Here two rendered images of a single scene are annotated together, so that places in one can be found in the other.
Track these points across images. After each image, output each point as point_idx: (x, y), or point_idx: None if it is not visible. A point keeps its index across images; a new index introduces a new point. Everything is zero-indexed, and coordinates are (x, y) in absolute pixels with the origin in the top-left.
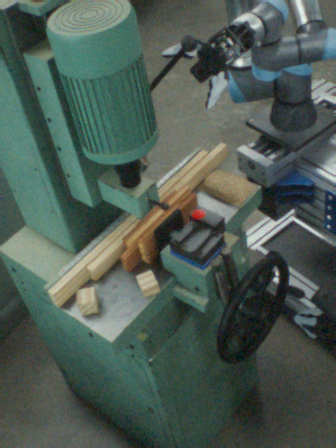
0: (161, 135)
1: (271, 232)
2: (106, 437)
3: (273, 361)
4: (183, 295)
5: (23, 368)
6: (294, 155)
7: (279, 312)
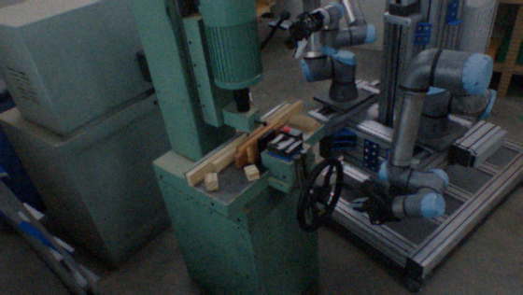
0: None
1: None
2: None
3: (329, 260)
4: (275, 182)
5: (158, 262)
6: (344, 117)
7: (336, 202)
